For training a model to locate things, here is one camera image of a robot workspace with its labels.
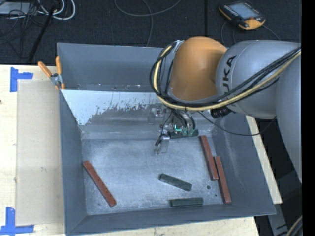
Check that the grey metal bin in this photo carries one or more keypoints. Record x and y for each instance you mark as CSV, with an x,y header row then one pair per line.
x,y
137,161

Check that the dark green flat block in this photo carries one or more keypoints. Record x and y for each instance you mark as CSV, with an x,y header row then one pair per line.
x,y
186,202
175,182

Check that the pale wood flat board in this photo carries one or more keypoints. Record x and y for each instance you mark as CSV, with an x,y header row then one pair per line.
x,y
37,144

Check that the red-brown flat block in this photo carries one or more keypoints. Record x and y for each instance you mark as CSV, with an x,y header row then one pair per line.
x,y
208,157
99,183
222,181

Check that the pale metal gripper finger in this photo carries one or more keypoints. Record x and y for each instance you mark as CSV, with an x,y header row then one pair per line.
x,y
158,141
164,146

